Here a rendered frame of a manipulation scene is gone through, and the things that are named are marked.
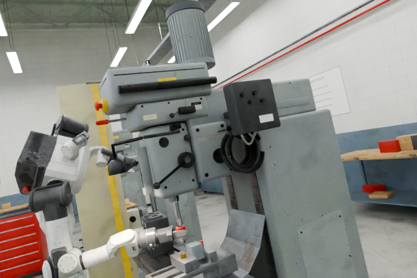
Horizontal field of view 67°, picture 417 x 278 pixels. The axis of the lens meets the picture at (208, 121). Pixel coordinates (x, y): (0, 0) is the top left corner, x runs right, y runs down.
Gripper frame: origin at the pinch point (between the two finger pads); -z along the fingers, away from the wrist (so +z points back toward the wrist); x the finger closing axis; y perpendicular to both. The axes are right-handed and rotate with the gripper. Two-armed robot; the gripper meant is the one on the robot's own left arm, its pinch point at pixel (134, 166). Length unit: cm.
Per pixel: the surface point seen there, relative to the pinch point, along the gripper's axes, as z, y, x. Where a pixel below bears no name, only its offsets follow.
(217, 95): 10, -9, 87
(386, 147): -348, 103, 82
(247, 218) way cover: -28, -53, 62
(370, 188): -406, 83, 23
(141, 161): 31, -35, 54
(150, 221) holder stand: -0.6, -43.5, 17.1
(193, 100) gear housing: 22, -15, 82
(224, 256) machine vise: -5, -75, 64
